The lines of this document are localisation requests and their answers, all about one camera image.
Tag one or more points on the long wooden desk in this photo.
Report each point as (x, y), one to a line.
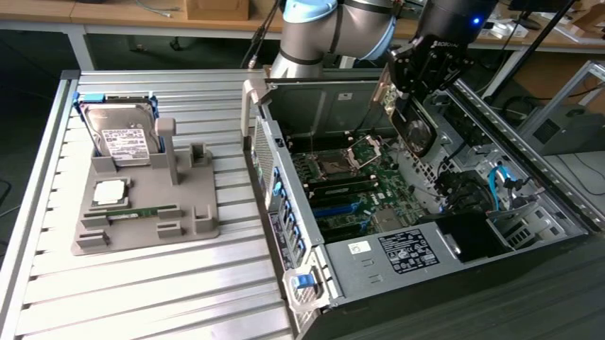
(38, 10)

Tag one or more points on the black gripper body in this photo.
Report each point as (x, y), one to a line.
(454, 25)

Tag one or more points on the green RAM stick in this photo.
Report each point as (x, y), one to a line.
(137, 212)

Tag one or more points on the green motherboard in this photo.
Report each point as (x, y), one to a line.
(392, 184)

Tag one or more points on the black monitor with stand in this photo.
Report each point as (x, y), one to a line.
(530, 22)

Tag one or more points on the silver hard disk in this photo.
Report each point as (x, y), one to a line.
(118, 124)

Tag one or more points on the grey parts rack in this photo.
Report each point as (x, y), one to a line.
(142, 226)

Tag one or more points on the black open PC case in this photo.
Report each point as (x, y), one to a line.
(474, 311)

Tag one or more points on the aluminium profile frame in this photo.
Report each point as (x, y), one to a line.
(596, 65)

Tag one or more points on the silver CPU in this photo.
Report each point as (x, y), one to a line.
(110, 193)

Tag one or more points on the black RAM stick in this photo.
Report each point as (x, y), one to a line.
(343, 190)

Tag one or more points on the grey metal disk bay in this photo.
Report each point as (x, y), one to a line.
(520, 230)

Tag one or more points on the grey power supply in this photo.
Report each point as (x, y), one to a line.
(360, 269)

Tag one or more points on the blue disk carrier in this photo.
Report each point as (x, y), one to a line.
(94, 97)

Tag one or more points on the grey computer tower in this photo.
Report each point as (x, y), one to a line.
(567, 131)

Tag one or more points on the brown cardboard piece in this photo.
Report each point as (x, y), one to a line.
(591, 17)

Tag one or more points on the cardboard box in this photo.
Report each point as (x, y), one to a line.
(216, 8)

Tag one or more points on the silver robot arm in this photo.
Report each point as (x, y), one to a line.
(308, 35)

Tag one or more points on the black stand pole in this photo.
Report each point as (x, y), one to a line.
(535, 46)

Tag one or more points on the white box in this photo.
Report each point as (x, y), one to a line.
(514, 32)

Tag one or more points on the silver socket cover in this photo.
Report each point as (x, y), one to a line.
(373, 139)

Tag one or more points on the silver chipset heatsink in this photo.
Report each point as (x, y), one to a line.
(388, 217)

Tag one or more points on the graphics card with fan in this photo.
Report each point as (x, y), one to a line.
(419, 134)

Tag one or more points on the blue case latch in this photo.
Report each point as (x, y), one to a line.
(303, 281)

